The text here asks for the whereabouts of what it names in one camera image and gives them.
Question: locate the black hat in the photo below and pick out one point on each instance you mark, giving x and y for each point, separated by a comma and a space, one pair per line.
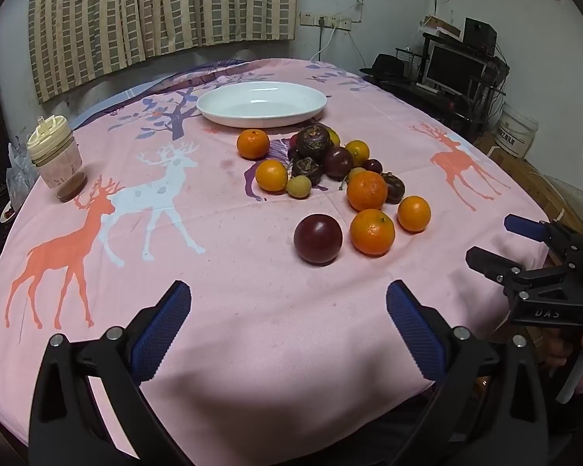
384, 65

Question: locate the small dark mangosteen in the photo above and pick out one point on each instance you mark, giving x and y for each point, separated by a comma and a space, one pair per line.
293, 152

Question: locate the single wall outlet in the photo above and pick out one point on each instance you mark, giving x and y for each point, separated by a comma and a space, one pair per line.
310, 18

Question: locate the white oval plate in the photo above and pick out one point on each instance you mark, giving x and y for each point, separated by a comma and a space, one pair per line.
262, 102

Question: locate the yellow round fruit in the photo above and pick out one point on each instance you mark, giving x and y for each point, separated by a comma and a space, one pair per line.
334, 137

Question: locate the smooth orange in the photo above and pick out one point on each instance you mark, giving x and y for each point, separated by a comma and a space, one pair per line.
414, 213
357, 151
271, 175

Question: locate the person's right hand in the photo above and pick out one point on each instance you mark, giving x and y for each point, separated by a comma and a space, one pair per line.
558, 349

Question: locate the small yellow longan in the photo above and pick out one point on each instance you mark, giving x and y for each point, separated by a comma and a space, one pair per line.
299, 187

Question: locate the small purple passion fruit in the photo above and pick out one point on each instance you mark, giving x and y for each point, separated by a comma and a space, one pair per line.
372, 166

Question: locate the pink deer printed tablecloth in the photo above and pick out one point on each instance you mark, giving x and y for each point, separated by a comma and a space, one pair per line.
223, 276

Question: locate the lidded plastic cup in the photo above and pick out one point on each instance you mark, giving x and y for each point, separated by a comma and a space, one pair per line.
58, 165

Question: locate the yellow lemon on table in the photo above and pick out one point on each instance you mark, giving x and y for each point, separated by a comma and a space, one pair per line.
354, 173

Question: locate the clear plastic bag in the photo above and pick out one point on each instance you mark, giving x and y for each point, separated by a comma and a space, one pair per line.
19, 174

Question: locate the large purple passion fruit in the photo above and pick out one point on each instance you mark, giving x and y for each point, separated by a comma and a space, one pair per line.
317, 240

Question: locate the striped beige curtain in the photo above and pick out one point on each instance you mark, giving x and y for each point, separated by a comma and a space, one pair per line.
150, 9

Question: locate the mandarin orange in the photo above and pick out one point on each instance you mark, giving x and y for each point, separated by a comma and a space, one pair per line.
372, 231
253, 144
367, 190

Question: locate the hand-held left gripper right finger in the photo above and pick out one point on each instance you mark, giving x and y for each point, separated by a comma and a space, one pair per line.
415, 335

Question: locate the white plastic bucket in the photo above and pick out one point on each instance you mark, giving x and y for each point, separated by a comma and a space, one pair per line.
515, 131

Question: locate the dark desk rack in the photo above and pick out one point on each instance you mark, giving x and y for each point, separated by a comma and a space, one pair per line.
418, 94

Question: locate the white rod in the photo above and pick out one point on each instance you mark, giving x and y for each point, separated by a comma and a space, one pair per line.
574, 376

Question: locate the black speaker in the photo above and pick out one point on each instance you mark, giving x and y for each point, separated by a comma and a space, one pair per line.
481, 31

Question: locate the double wall outlet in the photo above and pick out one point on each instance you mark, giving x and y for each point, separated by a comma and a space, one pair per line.
337, 23

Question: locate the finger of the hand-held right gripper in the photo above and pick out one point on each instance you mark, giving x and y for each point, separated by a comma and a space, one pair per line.
486, 259
520, 225

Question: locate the computer monitor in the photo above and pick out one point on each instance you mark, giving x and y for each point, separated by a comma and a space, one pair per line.
454, 65

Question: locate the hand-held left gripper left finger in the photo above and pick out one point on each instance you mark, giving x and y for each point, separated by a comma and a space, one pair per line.
163, 335

